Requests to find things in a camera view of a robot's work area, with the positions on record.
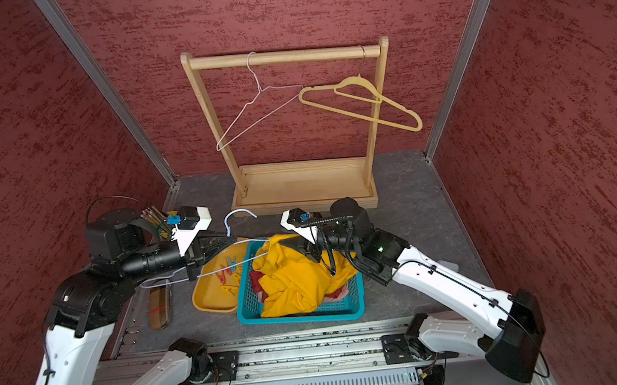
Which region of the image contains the white wire hanger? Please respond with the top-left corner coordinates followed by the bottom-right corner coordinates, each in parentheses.
top-left (206, 47), bottom-right (310, 153)

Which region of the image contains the wooden clothes rack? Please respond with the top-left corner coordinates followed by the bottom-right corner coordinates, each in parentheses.
top-left (181, 36), bottom-right (390, 216)

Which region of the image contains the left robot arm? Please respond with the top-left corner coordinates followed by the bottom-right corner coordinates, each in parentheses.
top-left (35, 206), bottom-right (231, 385)

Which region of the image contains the yellow t-shirt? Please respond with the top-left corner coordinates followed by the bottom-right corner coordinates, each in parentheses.
top-left (217, 225), bottom-right (362, 323)

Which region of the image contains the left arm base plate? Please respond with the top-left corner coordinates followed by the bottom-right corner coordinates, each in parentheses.
top-left (179, 351), bottom-right (240, 385)

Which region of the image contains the blue clothespin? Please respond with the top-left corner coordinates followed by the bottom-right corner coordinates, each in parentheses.
top-left (226, 257), bottom-right (237, 274)

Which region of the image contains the pink clothespin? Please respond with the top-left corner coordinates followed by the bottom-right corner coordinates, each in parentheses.
top-left (215, 271), bottom-right (227, 285)

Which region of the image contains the teal plastic basket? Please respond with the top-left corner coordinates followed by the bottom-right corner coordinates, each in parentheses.
top-left (228, 229), bottom-right (368, 333)

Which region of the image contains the light blue wire hanger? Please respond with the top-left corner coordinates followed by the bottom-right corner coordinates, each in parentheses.
top-left (139, 238), bottom-right (267, 290)

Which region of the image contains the pencils bundle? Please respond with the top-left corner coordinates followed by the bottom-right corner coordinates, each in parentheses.
top-left (141, 206), bottom-right (172, 235)

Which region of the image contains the pink printed t-shirt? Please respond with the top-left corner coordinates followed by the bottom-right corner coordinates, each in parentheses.
top-left (323, 286), bottom-right (350, 303)

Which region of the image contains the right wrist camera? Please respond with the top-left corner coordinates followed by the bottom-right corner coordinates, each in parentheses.
top-left (280, 208), bottom-right (323, 249)

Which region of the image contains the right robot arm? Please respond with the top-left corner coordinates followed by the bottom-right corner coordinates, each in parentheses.
top-left (281, 197), bottom-right (546, 384)

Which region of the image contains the dark red t-shirt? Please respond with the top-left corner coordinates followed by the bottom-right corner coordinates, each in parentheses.
top-left (249, 271), bottom-right (267, 303)

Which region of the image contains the aluminium mounting rail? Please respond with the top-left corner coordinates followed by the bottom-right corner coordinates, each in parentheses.
top-left (93, 312), bottom-right (487, 385)

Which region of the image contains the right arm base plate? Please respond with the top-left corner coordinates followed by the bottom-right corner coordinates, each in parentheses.
top-left (380, 334), bottom-right (436, 364)

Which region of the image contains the plaid pencil case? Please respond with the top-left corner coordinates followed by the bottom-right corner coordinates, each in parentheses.
top-left (148, 286), bottom-right (173, 331)

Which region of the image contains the yellow plastic tray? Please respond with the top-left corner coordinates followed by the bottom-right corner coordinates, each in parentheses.
top-left (191, 242), bottom-right (251, 314)

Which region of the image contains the cream plastic hanger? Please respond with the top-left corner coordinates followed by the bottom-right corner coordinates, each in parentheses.
top-left (298, 76), bottom-right (424, 133)

